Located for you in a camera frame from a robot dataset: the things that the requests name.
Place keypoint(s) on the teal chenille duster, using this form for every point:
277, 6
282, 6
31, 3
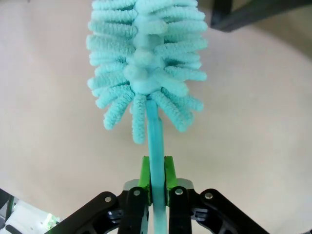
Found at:
146, 63

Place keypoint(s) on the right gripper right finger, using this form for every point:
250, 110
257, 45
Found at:
180, 209

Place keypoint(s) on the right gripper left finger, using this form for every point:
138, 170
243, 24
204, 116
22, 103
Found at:
131, 209

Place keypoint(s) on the wooden shelf with black frame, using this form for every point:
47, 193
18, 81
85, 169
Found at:
243, 14

